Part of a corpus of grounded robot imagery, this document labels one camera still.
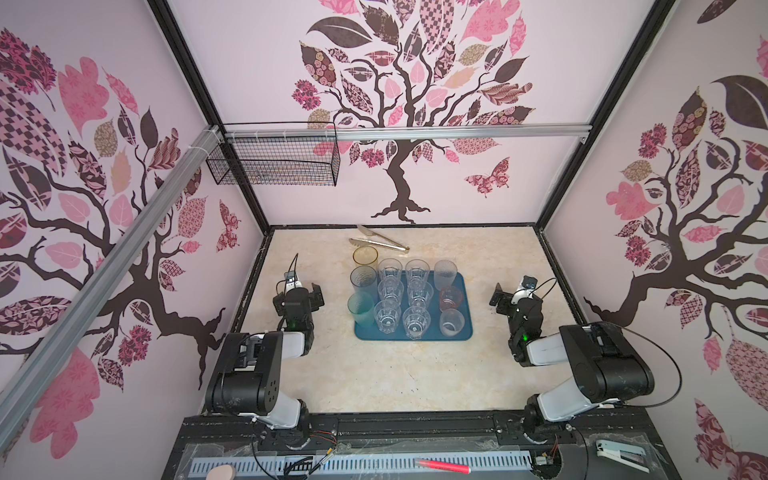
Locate green textured plastic cup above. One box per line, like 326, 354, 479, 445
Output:
347, 291, 375, 328

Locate pink transparent cup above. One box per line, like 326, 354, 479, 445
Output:
439, 285, 465, 311

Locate tall blue frosted cup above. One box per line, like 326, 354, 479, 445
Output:
350, 265, 378, 298

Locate clear glass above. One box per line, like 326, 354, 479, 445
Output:
402, 306, 431, 340
404, 259, 431, 282
374, 298, 401, 335
378, 258, 403, 281
439, 309, 466, 338
378, 276, 405, 305
407, 278, 434, 308

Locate yellow transparent cup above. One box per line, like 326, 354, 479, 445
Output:
352, 245, 379, 268

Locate teal plastic tray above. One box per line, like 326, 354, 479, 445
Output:
353, 294, 473, 342

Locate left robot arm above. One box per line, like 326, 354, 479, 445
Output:
204, 284, 325, 441

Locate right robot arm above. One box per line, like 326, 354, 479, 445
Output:
489, 285, 655, 444

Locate metal serving tongs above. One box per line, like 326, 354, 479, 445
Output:
348, 225, 410, 253

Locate pink marker pen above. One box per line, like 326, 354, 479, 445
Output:
415, 459, 471, 475

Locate white stapler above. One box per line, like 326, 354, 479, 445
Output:
596, 439, 650, 473

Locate round beige sponge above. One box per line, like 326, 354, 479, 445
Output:
205, 465, 237, 480

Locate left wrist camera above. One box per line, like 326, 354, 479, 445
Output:
283, 270, 302, 293

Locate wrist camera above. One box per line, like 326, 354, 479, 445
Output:
510, 275, 538, 305
283, 270, 302, 293

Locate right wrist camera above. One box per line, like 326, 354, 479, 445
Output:
510, 275, 538, 305

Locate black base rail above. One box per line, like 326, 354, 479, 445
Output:
179, 409, 649, 448

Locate black wire basket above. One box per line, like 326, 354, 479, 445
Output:
206, 120, 341, 187

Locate grey slotted cable duct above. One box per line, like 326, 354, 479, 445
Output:
181, 451, 532, 479

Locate aluminium rail left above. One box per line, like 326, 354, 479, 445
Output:
1, 125, 221, 448

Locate aluminium rail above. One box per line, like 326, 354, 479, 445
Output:
1, 125, 221, 448
225, 123, 592, 141

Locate aluminium rail back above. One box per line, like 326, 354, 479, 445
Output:
225, 123, 592, 141

